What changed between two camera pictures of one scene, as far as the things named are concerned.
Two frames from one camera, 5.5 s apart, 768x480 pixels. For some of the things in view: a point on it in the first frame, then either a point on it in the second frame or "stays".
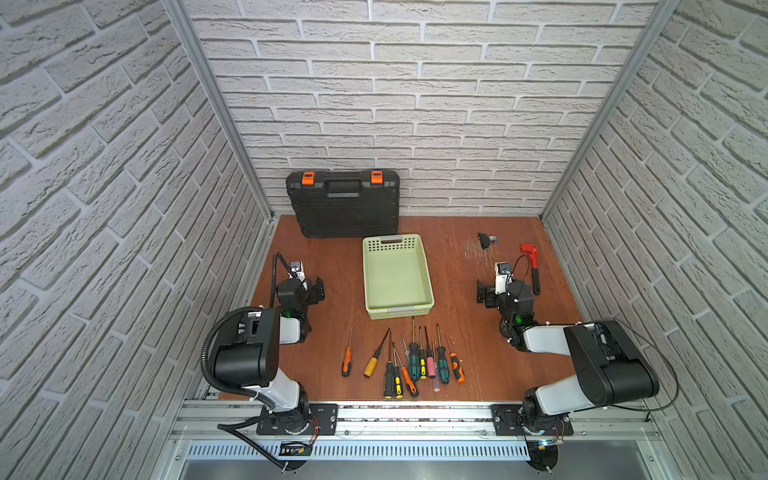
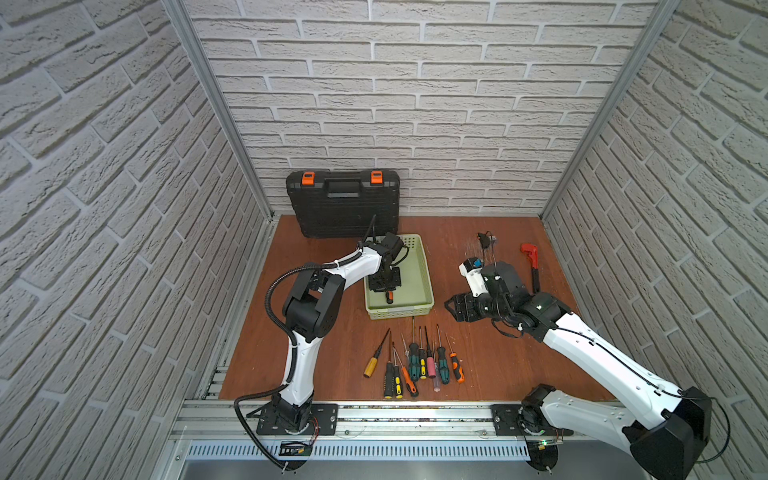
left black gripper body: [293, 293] -> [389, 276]
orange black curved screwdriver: [458, 371] stays
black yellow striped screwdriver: [389, 376] stays
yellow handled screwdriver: [372, 363] stays
